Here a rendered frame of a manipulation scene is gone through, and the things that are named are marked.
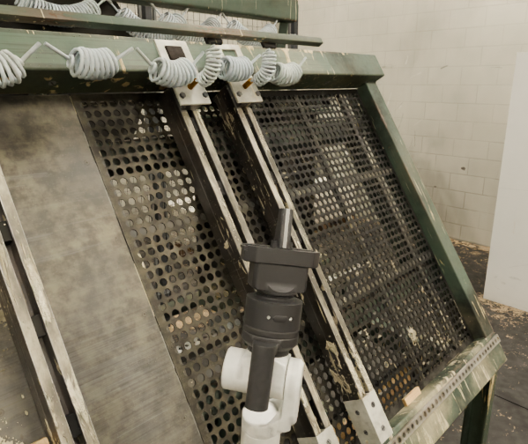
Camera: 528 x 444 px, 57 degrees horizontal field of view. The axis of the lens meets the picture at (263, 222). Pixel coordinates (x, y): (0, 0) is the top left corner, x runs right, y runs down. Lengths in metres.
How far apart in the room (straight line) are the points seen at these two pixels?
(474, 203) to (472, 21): 2.00
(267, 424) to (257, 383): 0.11
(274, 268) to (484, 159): 5.35
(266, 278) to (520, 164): 3.76
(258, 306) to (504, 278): 3.98
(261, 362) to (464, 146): 5.48
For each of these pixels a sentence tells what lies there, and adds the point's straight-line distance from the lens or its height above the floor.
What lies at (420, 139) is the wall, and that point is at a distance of 6.31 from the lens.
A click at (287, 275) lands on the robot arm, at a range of 0.73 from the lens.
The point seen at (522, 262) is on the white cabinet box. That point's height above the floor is 0.41.
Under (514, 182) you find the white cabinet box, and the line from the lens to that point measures 4.40.
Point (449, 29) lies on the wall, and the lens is 6.18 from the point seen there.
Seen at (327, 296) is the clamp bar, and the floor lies 1.26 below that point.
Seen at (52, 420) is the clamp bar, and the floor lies 1.28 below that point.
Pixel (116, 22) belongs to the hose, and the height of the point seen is 1.95.
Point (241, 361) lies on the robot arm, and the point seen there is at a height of 1.43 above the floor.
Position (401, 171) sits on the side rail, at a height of 1.49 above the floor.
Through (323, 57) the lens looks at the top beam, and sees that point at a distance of 1.84.
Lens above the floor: 1.84
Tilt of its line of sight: 16 degrees down
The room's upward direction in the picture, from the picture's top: straight up
